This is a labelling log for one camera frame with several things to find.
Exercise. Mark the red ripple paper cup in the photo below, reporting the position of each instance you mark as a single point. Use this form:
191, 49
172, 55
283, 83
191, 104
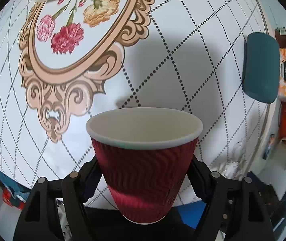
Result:
144, 154

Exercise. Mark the blue cup yellow inside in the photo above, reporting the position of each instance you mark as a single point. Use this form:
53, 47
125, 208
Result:
260, 74

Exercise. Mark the small lighter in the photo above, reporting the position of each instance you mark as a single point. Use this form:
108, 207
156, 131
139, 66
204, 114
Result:
269, 146

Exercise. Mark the blue knitted blanket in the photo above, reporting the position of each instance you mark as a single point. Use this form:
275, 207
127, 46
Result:
14, 194

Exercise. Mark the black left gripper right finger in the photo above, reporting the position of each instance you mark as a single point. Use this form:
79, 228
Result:
233, 206

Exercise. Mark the floral patterned tablecloth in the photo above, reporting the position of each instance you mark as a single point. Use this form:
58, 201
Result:
65, 61

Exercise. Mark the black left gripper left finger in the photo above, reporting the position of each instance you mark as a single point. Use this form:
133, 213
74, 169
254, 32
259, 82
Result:
39, 219

